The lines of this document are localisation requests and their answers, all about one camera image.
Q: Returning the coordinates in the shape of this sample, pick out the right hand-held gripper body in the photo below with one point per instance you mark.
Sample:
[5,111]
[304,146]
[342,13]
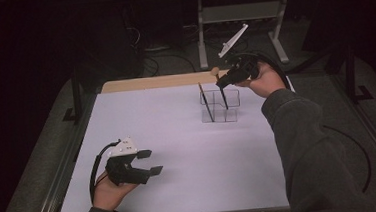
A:
[245,67]

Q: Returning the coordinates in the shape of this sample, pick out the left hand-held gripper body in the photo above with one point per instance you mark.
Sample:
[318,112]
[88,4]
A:
[123,172]

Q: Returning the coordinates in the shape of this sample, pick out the clear acrylic divided organizer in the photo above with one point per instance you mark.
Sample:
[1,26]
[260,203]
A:
[232,98]

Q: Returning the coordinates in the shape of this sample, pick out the fluffy black gold makeup brush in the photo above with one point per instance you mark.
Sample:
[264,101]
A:
[224,98]

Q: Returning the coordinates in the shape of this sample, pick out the thin black gold makeup brush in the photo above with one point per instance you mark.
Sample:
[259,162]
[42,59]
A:
[207,104]

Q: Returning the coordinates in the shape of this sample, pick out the person's right hand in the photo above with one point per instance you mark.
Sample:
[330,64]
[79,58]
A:
[269,80]

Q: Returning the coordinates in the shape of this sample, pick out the person's left hand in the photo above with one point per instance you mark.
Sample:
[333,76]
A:
[107,195]

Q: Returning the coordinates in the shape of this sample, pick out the grey metal stand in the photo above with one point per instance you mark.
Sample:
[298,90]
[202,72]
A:
[239,12]

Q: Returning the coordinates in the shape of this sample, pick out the black metal stand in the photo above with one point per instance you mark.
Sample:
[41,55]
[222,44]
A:
[351,74]
[76,97]

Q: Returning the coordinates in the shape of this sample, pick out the metal floor rail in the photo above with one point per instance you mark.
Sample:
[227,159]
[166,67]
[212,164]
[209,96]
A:
[375,133]
[61,181]

